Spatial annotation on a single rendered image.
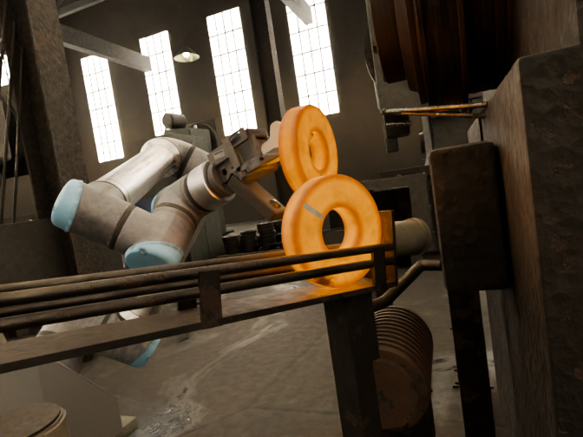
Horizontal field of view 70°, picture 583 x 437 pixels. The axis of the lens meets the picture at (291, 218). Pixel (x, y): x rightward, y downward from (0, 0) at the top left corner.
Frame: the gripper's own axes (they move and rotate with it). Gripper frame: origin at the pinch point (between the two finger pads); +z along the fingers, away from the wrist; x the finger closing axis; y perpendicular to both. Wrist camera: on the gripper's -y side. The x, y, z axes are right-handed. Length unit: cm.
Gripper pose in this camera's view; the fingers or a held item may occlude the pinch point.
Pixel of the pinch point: (307, 140)
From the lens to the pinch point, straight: 70.1
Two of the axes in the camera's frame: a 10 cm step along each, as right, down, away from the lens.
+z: 7.7, -3.7, -5.2
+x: 5.1, -1.5, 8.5
